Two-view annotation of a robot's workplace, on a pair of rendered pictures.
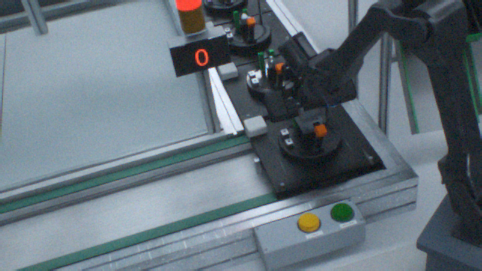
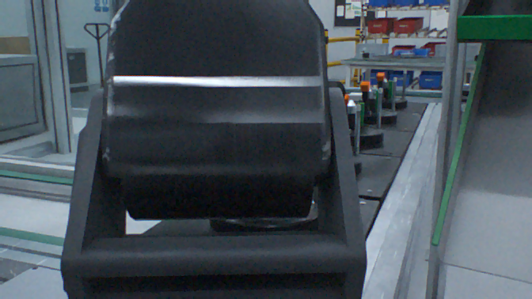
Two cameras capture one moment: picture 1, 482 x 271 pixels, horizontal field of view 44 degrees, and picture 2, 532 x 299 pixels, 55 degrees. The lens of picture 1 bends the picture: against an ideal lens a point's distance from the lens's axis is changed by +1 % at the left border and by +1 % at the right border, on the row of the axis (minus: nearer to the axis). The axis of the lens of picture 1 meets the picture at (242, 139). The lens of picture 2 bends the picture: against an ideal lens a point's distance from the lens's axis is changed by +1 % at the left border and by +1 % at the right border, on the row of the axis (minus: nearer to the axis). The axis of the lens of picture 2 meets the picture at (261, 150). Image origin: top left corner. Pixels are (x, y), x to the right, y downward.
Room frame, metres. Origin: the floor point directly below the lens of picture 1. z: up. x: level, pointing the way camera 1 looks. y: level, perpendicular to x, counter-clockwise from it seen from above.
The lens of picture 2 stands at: (0.48, -0.44, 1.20)
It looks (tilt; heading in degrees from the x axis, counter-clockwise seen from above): 14 degrees down; 31
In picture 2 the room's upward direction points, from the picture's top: straight up
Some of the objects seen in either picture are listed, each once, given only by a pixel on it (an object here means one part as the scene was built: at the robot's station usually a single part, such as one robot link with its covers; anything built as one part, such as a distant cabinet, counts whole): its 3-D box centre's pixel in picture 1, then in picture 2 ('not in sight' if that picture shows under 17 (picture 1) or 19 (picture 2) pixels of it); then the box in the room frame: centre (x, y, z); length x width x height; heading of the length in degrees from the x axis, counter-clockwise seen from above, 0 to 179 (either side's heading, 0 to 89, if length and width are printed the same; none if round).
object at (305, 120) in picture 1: (305, 108); not in sight; (1.00, -0.15, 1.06); 0.08 x 0.04 x 0.07; 10
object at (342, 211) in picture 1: (342, 213); not in sight; (0.78, -0.17, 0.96); 0.04 x 0.04 x 0.02
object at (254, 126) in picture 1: (255, 129); not in sight; (1.07, -0.04, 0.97); 0.05 x 0.05 x 0.04; 10
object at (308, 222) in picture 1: (309, 223); not in sight; (0.76, -0.10, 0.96); 0.04 x 0.04 x 0.02
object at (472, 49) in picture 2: not in sight; (456, 52); (6.50, 0.65, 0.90); 0.40 x 0.31 x 0.17; 92
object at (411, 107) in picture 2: not in sight; (383, 91); (1.97, 0.02, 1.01); 0.24 x 0.24 x 0.13; 10
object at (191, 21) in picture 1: (191, 16); not in sight; (1.07, 0.06, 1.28); 0.05 x 0.05 x 0.05
